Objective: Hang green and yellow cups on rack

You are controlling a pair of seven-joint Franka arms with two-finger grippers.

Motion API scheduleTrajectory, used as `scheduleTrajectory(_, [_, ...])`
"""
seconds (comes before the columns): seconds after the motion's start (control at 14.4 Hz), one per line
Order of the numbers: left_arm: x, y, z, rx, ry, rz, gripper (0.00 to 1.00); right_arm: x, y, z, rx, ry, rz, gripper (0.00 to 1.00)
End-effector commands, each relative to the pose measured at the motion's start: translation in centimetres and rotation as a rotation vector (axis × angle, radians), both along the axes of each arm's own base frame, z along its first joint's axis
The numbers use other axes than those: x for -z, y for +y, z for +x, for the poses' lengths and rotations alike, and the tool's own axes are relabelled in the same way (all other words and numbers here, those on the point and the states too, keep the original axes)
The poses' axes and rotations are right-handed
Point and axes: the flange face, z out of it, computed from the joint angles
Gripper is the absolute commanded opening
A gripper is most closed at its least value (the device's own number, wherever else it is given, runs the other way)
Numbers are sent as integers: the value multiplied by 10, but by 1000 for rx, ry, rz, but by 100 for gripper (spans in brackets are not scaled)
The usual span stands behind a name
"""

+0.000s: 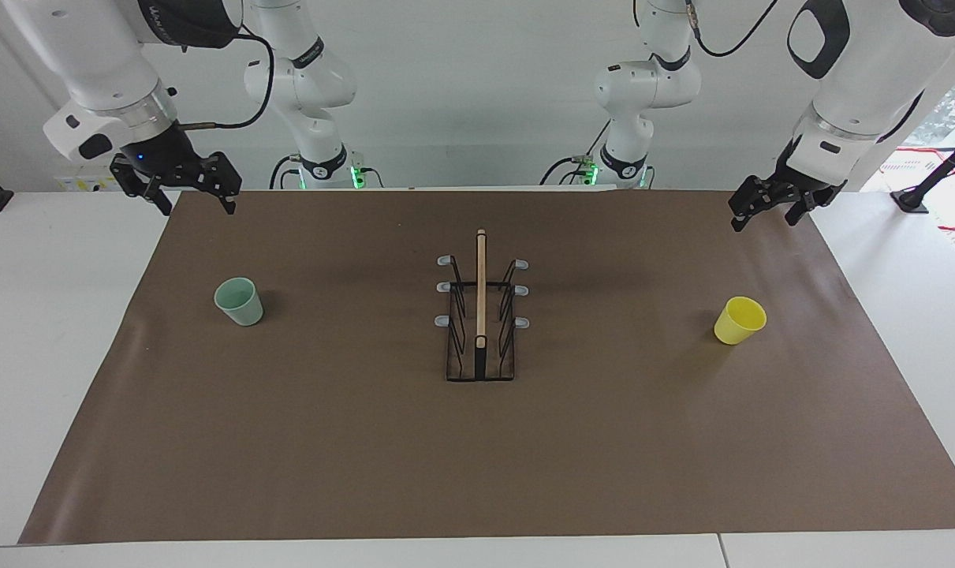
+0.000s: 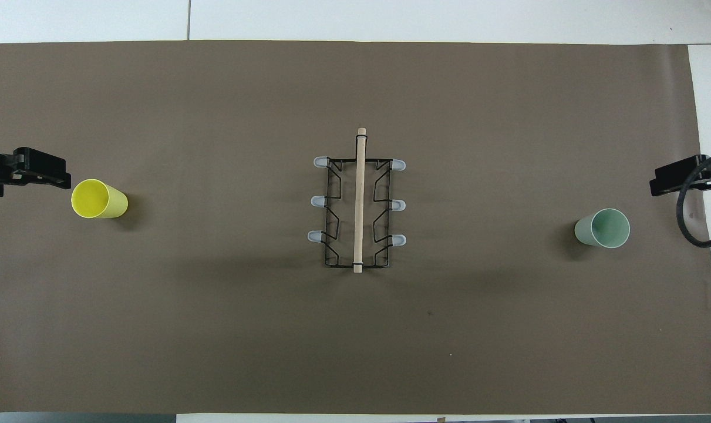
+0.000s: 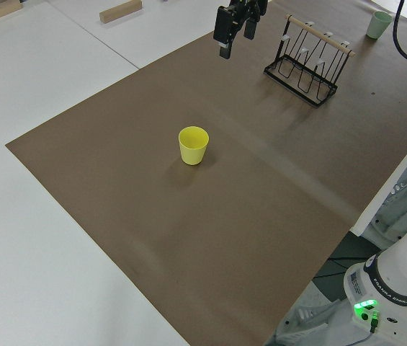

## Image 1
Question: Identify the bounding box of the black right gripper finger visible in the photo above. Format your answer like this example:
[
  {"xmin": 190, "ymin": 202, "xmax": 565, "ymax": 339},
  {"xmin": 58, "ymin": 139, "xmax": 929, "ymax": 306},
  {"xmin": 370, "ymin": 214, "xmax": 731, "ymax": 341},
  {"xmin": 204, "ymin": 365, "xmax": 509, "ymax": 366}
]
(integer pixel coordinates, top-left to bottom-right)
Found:
[
  {"xmin": 180, "ymin": 151, "xmax": 244, "ymax": 215},
  {"xmin": 110, "ymin": 155, "xmax": 173, "ymax": 216}
]

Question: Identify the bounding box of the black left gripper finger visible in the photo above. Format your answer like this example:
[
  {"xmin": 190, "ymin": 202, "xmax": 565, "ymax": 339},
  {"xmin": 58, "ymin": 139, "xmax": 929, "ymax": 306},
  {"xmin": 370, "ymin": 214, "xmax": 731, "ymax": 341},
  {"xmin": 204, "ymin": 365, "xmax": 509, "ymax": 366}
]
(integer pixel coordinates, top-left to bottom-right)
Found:
[
  {"xmin": 785, "ymin": 188, "xmax": 834, "ymax": 227},
  {"xmin": 728, "ymin": 174, "xmax": 785, "ymax": 233}
]

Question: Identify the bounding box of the yellow plastic cup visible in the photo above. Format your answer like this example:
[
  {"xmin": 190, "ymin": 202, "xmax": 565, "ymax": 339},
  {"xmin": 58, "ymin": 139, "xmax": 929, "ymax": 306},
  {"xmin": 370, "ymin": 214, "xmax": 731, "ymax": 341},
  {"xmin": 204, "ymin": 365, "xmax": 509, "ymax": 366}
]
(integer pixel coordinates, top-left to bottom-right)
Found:
[{"xmin": 714, "ymin": 296, "xmax": 768, "ymax": 346}]

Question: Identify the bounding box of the pale green plastic cup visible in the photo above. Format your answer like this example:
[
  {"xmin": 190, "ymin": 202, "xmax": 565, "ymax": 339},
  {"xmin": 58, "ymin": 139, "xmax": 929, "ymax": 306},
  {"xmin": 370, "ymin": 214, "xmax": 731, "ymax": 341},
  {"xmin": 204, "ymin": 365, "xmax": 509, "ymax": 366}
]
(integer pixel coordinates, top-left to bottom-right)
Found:
[{"xmin": 214, "ymin": 277, "xmax": 264, "ymax": 327}]

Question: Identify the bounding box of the black tripod stand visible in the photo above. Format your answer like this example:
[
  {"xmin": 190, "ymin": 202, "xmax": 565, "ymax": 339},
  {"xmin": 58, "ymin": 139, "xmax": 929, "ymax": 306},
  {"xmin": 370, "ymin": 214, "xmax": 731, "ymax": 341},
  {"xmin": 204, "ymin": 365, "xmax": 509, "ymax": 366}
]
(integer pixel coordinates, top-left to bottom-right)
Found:
[{"xmin": 890, "ymin": 125, "xmax": 955, "ymax": 215}]

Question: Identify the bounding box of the brown table mat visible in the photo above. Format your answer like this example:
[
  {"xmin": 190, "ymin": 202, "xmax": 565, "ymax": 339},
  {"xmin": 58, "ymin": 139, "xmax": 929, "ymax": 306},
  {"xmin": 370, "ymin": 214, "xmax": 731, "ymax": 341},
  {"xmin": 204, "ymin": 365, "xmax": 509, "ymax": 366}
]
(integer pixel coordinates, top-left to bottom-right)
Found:
[{"xmin": 17, "ymin": 188, "xmax": 955, "ymax": 545}]

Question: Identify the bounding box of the black right base cable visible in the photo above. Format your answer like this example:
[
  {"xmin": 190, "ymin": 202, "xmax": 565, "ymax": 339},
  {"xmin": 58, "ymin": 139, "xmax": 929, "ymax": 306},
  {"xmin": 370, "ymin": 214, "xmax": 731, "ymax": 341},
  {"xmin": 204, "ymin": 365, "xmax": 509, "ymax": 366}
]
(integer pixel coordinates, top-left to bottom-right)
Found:
[{"xmin": 269, "ymin": 153, "xmax": 306, "ymax": 191}]

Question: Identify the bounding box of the black base cable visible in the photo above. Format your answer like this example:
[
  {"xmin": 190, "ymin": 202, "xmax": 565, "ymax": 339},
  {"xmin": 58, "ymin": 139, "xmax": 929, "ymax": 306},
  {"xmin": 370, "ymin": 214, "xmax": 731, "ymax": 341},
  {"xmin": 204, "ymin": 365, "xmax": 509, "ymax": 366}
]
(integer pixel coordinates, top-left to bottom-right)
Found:
[
  {"xmin": 269, "ymin": 153, "xmax": 306, "ymax": 191},
  {"xmin": 540, "ymin": 118, "xmax": 614, "ymax": 188}
]

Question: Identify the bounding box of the white wall outlet box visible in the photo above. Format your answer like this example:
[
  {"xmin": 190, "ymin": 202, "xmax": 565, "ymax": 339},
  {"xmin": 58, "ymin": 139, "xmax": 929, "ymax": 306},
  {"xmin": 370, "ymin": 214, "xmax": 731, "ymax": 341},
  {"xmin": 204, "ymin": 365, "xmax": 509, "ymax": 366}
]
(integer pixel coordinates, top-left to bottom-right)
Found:
[{"xmin": 54, "ymin": 175, "xmax": 123, "ymax": 193}]

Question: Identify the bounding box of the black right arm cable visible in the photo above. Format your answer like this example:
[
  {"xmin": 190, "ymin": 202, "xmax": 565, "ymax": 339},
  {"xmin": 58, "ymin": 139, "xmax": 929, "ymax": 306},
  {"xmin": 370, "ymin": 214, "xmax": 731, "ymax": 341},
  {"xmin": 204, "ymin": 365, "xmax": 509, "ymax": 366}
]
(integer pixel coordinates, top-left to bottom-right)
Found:
[{"xmin": 179, "ymin": 22, "xmax": 278, "ymax": 131}]

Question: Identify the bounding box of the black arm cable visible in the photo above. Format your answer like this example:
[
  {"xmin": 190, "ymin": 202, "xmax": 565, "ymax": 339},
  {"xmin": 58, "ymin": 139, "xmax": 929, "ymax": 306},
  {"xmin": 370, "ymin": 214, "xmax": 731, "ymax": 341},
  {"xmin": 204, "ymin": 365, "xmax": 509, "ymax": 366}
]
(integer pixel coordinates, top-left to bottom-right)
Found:
[
  {"xmin": 685, "ymin": 0, "xmax": 783, "ymax": 58},
  {"xmin": 179, "ymin": 22, "xmax": 278, "ymax": 131}
]

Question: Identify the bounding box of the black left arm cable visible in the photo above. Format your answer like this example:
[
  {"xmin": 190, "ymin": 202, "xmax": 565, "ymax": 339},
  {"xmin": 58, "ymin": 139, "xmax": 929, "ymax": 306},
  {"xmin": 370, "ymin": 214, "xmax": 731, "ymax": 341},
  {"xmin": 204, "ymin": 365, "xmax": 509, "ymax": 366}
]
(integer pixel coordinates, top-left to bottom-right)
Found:
[{"xmin": 685, "ymin": 0, "xmax": 783, "ymax": 58}]

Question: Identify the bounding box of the black left base cable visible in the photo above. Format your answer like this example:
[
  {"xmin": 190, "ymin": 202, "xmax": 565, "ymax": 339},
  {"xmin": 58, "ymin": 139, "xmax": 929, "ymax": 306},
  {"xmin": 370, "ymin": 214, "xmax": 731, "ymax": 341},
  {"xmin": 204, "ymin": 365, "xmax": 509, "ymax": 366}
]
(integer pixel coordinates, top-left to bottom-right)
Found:
[{"xmin": 540, "ymin": 118, "xmax": 614, "ymax": 188}]

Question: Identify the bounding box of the black wire cup rack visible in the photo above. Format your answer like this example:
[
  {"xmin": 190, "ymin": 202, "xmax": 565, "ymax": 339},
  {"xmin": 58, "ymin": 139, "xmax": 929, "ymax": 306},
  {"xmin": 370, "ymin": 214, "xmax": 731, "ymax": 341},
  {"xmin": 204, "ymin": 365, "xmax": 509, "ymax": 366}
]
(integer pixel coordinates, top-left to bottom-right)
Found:
[{"xmin": 435, "ymin": 229, "xmax": 531, "ymax": 383}]

